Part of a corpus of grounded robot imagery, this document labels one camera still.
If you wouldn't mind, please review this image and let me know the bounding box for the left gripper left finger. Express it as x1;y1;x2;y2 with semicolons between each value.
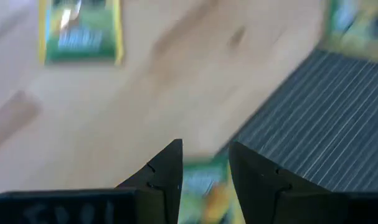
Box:
0;138;184;224

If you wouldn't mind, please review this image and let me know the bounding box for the green tea packet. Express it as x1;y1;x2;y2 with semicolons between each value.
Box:
318;0;378;62
38;0;125;67
177;152;246;224

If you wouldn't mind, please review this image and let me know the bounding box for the grey woven placemat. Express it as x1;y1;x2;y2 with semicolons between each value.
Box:
219;48;378;193

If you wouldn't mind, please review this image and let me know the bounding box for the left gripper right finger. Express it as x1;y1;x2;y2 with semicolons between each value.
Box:
228;141;378;224

